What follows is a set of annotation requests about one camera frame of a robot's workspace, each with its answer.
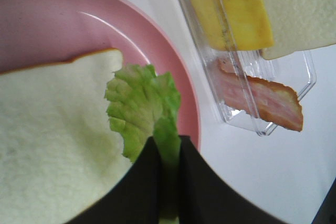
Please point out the upright bread slice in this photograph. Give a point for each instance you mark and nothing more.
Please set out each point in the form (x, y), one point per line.
(299, 25)

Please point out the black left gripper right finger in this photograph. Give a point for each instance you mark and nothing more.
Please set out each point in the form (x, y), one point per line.
(204, 197)

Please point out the bacon strip from tray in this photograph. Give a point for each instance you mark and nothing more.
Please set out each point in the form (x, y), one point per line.
(275, 102)

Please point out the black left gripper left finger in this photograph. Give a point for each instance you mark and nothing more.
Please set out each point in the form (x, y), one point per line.
(135, 198)

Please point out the bread slice base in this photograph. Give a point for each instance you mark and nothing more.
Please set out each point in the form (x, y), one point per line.
(58, 154)

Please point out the green lettuce leaf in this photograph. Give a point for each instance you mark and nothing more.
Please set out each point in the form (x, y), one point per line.
(144, 104)

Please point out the yellow cheese slice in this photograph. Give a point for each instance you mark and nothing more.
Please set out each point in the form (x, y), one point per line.
(248, 20)

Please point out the clear right plastic tray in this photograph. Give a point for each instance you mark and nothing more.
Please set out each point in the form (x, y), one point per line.
(296, 71)

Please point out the pink round plate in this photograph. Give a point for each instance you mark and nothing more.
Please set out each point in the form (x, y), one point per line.
(43, 31)

